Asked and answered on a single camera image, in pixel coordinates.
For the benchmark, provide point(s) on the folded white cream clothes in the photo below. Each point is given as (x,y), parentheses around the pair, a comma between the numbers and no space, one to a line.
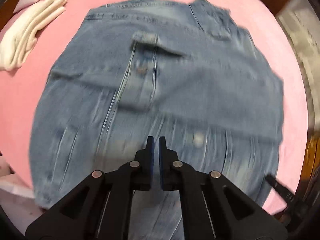
(20,39)

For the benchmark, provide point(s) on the floral sliding wardrobe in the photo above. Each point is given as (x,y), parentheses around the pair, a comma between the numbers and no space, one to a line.
(300,23)

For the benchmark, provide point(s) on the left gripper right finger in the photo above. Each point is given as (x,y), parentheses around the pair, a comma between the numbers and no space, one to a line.
(212,206)

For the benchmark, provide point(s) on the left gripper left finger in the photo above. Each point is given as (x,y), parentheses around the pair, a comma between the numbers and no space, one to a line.
(100,206)

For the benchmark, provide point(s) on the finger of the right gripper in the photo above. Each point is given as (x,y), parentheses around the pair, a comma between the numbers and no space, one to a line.
(281,190)

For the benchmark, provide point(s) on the blue denim jacket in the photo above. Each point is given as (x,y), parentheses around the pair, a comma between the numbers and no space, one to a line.
(156,68)

